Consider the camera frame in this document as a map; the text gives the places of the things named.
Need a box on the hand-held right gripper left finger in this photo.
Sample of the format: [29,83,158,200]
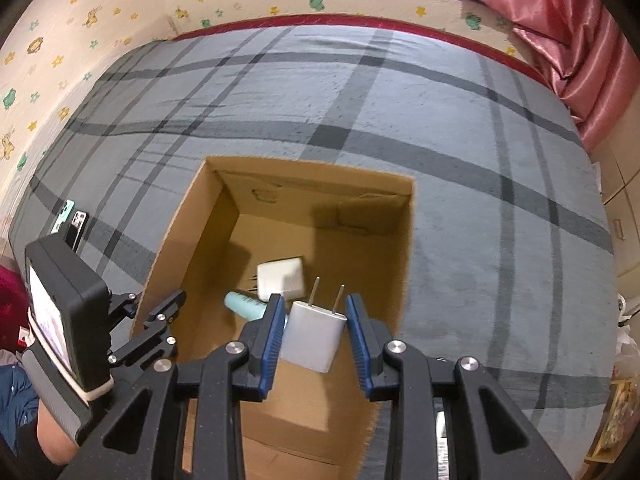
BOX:
[60,294,286,480]

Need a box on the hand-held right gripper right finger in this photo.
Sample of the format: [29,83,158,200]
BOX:
[346,293,571,480]

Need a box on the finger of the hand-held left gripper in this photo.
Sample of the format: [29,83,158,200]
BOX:
[107,289,187,368]
[109,291,143,322]

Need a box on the small white charger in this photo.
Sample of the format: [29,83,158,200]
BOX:
[279,276,348,374]

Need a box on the mint green tube bottle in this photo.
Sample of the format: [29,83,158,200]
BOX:
[224,291,289,331]

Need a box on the large white charger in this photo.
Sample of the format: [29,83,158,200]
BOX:
[249,256,305,301]

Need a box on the brown cardboard box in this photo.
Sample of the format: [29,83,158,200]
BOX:
[131,156,416,480]

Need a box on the person's left forearm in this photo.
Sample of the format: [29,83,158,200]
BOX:
[36,400,83,466]

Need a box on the dark red cloth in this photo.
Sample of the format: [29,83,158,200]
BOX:
[0,265,32,351]

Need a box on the black power bank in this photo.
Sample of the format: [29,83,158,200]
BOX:
[60,224,84,254]

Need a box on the dark smartphone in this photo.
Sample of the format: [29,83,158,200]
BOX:
[70,210,90,253]

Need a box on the mint green phone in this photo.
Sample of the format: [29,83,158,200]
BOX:
[48,199,76,236]

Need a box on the person's blue clothing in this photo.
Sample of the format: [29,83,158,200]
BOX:
[0,365,42,456]

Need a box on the wooden shelf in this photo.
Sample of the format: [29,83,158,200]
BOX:
[585,377,637,461]

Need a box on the beige wardrobe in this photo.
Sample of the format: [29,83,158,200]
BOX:
[590,130,640,281]

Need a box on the red mattress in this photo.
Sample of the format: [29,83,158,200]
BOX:
[170,14,561,96]

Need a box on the pink satin curtain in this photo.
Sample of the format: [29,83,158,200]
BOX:
[472,0,621,153]

